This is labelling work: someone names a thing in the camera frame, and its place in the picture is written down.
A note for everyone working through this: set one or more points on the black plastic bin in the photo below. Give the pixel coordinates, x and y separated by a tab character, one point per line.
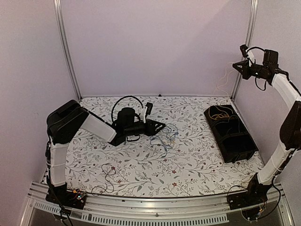
232	137

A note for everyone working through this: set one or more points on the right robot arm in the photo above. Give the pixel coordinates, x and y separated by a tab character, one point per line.
290	130

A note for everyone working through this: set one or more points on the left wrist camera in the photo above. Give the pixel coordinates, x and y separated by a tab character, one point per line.
149	107

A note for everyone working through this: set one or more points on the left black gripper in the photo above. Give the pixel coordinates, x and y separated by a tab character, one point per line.
151	131

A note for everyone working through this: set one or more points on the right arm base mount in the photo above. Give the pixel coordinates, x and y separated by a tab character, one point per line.
252	197

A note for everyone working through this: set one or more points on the right aluminium frame post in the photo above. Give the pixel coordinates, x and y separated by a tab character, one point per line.
248	42

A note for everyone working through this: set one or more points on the floral table mat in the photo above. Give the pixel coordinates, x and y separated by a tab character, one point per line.
181	160

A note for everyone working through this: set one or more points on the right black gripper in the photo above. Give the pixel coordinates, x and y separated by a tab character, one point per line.
245	71

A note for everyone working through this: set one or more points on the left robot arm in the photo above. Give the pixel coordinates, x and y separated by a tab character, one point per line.
69	120

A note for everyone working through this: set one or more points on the aluminium front rail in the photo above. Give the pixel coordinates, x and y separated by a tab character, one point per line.
104	210

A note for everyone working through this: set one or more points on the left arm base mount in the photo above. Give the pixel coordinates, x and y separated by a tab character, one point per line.
67	198

